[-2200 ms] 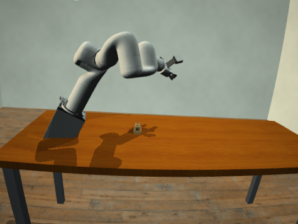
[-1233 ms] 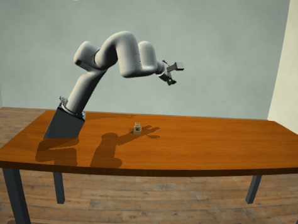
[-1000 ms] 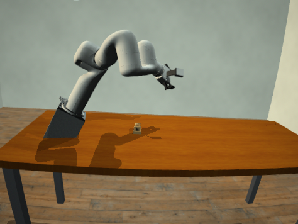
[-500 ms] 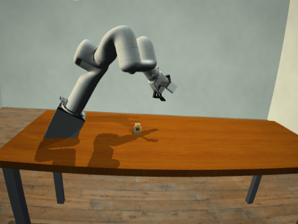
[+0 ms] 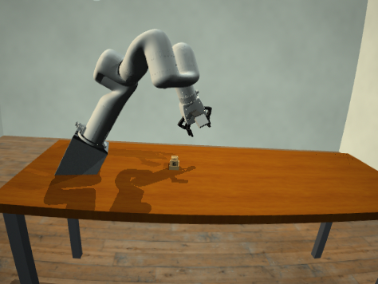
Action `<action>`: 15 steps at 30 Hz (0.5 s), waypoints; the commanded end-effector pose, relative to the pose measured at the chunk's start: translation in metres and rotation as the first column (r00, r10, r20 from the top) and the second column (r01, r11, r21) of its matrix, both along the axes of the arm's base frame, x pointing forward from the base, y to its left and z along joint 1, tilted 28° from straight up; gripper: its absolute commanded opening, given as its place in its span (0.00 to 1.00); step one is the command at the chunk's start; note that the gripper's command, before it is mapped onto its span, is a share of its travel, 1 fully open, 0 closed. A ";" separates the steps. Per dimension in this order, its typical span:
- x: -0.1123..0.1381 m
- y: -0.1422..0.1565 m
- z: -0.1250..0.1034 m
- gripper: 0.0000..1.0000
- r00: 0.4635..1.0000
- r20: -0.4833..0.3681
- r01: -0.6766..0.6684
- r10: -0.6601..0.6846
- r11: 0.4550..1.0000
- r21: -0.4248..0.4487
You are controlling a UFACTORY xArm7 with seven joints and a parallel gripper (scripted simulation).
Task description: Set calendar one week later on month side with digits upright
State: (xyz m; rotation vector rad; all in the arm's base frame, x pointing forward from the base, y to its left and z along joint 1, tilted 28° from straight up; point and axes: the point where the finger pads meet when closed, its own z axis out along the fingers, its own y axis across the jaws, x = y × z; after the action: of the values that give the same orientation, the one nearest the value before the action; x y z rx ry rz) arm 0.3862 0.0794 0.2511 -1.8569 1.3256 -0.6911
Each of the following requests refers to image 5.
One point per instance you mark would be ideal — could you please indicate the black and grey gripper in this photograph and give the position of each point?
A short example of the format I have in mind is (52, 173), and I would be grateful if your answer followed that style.
(186, 110)

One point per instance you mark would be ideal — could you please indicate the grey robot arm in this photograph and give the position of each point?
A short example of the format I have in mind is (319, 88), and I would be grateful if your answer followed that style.
(163, 65)

